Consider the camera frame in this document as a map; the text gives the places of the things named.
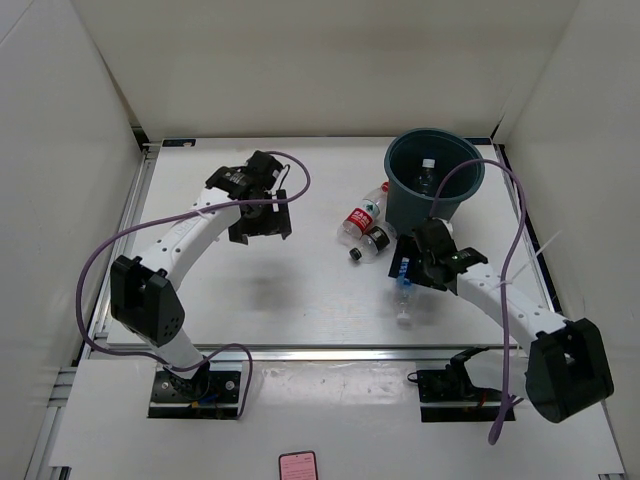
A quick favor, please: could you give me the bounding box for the red label plastic bottle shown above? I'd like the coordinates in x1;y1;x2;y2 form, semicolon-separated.
337;181;389;245

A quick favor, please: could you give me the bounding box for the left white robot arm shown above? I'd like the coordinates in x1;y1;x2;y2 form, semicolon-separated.
110;151;292;400

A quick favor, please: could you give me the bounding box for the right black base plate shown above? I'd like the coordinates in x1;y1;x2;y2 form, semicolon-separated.
406;367;501;424

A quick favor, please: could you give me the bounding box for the pink smartphone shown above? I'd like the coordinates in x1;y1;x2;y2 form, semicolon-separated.
278;451;319;480

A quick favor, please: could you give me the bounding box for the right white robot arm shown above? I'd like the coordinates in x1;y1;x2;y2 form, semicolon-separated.
389;218;614;423

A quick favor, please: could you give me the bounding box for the blue label plastic bottle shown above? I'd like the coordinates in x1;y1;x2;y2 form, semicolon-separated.
394;257;414;328

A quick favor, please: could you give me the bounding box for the black label plastic bottle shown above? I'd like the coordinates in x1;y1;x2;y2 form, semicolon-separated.
349;223;397;263

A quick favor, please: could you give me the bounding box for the dark green plastic bin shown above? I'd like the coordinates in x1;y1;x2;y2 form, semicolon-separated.
384;128;485;235

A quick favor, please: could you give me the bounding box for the clear unlabelled plastic bottle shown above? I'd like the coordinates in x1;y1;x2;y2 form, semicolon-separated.
412;158;440;197

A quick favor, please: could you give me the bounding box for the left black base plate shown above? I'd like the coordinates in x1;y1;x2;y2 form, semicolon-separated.
147;363;242;420

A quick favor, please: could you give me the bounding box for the aluminium table edge rail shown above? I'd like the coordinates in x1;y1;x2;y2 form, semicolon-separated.
84;343;476;362

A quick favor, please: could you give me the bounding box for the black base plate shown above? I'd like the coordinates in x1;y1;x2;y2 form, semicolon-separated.
406;367;501;424
147;363;242;420

